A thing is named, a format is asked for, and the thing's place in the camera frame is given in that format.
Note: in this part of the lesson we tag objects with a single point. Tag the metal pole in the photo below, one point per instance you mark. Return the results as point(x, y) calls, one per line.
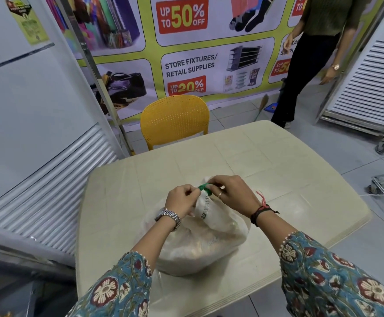
point(93, 69)

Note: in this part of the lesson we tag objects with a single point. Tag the beige plastic table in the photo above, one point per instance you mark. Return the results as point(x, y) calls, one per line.
point(277, 155)

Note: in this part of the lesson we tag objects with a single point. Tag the green sticker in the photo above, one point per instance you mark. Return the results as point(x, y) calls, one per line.
point(27, 23)

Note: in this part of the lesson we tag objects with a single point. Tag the person's left hand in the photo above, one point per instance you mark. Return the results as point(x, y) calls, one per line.
point(182, 199)

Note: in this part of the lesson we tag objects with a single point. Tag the straw broom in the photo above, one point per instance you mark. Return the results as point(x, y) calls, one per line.
point(261, 107)

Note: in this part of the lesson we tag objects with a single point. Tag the person's right hand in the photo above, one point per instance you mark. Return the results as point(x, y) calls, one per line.
point(235, 193)

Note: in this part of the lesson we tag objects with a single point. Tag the person's right forearm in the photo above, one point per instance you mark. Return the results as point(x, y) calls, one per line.
point(277, 227)

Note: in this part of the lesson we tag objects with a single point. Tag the blue dustpan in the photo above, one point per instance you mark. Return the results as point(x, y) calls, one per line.
point(271, 108)

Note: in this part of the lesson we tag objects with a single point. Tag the green white promotional banner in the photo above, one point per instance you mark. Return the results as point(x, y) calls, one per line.
point(192, 65)

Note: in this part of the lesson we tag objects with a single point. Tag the person's left forearm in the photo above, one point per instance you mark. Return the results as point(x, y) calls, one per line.
point(155, 241)

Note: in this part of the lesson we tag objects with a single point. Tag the silver wristwatch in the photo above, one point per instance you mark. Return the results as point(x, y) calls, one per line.
point(172, 216)

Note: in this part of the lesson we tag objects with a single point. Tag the yellow plastic chair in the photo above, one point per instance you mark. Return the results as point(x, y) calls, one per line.
point(174, 118)

